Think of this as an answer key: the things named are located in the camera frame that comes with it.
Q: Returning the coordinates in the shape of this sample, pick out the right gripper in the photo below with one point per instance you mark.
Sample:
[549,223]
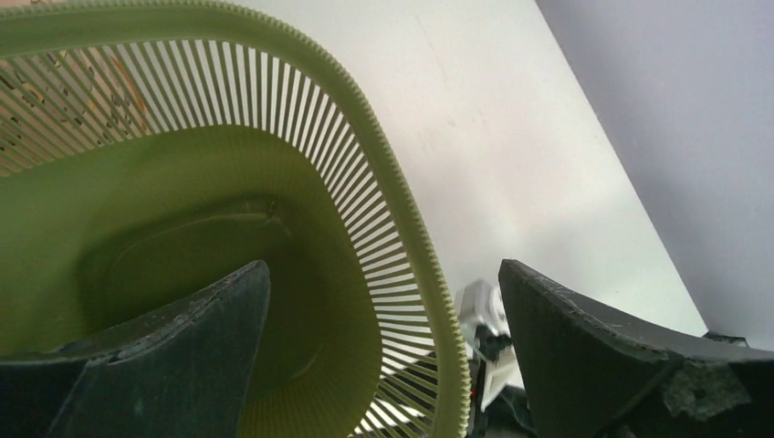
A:
[498,407]

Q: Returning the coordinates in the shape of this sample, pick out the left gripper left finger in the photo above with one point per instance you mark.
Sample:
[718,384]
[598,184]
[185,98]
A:
[181,370]

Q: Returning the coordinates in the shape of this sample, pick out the orange capybara bucket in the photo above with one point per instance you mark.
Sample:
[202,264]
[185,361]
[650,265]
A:
[64,101]

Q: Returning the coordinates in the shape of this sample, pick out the green mesh waste bin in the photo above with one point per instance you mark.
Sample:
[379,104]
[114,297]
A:
[266,151]

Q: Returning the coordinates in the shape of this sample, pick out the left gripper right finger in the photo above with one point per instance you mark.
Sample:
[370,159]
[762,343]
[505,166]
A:
[592,370]

